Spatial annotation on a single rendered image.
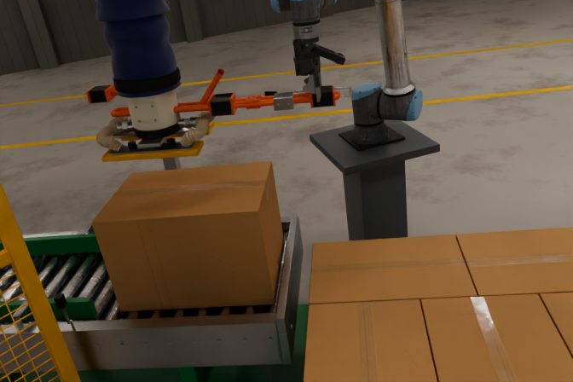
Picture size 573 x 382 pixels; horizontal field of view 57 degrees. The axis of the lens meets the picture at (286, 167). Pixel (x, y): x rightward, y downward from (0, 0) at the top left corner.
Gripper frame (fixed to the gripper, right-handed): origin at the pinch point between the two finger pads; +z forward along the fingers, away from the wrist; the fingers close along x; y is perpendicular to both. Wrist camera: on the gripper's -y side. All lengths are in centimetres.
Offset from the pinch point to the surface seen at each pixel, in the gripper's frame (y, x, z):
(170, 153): 51, 16, 10
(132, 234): 69, 23, 37
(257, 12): 161, -893, 92
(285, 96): 11.8, 2.8, -1.6
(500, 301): -55, 26, 71
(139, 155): 62, 16, 10
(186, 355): 55, 37, 80
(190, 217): 47, 23, 31
